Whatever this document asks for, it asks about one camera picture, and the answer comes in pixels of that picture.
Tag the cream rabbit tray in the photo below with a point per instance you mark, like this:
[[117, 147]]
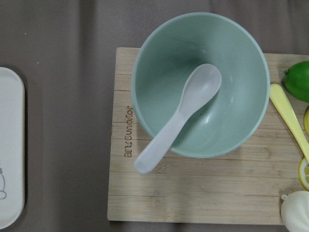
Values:
[[12, 147]]

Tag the white plastic spoon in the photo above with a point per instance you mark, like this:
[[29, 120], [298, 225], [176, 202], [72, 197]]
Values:
[[201, 86]]

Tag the green bowl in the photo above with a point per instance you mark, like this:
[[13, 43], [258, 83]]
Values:
[[166, 60]]

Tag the bamboo cutting board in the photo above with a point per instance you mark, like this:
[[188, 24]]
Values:
[[242, 187]]

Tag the yellow plastic knife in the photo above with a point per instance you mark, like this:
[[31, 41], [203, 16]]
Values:
[[283, 106]]

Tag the green lime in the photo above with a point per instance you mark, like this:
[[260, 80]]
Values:
[[296, 80]]

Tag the stacked lemon slices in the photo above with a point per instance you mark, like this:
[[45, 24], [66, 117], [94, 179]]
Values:
[[306, 121]]

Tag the single lemon slice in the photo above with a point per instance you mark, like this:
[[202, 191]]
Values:
[[303, 172]]

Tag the white toy bun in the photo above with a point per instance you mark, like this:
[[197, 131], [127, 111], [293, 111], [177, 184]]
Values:
[[295, 211]]

